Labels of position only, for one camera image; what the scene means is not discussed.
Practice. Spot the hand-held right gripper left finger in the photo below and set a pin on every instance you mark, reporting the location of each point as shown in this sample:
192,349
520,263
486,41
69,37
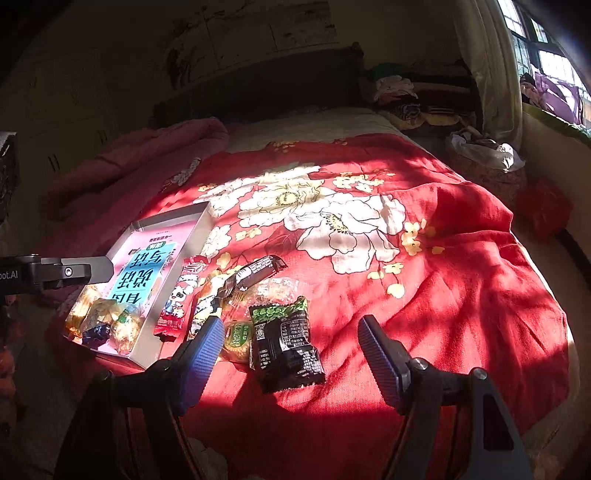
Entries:
205,355

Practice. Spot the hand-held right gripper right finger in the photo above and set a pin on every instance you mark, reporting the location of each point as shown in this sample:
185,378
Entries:
381,360

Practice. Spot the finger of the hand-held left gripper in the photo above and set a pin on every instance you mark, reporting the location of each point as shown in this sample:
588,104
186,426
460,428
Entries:
83,270

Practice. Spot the green label pastry packet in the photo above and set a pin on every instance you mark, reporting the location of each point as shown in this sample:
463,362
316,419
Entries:
238,341
121,316

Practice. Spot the orange clear snack packet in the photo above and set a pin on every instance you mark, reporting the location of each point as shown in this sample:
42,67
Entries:
78,307

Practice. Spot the red panda snack packet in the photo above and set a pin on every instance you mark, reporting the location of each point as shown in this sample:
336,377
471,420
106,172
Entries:
178,300
202,304

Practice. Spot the blue snack packet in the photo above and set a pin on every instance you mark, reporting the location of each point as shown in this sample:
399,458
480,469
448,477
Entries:
97,333

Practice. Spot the yellow clear snack packet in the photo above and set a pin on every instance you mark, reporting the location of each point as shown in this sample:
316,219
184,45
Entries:
124,334

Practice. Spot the black and green snack packet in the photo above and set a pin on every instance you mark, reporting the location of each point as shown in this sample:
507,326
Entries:
286,350

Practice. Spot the clear pastry packet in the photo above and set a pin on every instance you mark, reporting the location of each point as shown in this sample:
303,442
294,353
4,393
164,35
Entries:
277,293

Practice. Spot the black bar wrapper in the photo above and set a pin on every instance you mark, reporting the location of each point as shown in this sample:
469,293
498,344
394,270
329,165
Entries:
256,270

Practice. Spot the red floral blanket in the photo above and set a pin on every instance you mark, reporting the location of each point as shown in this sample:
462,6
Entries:
415,300

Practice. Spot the pink book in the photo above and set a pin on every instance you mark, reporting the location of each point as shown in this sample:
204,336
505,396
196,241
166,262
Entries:
157,240

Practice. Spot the pink blanket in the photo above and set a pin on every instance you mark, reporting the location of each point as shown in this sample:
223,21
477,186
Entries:
138,157

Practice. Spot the red cloth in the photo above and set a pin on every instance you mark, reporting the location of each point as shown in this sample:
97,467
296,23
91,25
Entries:
545,207

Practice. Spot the white plastic bag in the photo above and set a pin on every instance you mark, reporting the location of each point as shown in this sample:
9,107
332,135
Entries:
494,154

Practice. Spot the beige bedsheet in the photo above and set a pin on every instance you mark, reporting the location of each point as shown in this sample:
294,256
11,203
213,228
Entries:
323,127

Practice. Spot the pile of clothes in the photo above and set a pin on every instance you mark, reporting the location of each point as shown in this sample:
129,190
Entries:
415,110

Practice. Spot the dark headboard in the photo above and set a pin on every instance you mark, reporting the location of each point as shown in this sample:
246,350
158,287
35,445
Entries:
277,78

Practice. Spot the beige curtain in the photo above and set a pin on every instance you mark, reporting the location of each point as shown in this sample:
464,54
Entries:
489,69

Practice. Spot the purple cloth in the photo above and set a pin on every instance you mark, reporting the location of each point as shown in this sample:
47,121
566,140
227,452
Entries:
561,97

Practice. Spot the window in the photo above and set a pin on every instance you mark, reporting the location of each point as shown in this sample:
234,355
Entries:
554,60

